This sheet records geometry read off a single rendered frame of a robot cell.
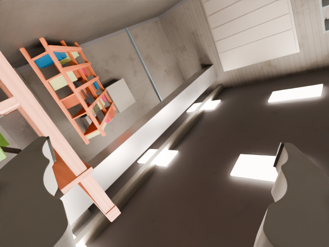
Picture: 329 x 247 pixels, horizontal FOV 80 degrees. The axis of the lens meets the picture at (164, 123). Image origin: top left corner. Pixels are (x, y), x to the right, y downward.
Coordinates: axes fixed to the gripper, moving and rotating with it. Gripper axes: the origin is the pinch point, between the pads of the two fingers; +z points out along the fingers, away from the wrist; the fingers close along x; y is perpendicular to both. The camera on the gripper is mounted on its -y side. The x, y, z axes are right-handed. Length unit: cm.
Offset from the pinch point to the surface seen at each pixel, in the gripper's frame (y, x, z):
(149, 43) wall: 90, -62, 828
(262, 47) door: 76, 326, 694
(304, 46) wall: 62, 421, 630
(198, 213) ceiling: 300, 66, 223
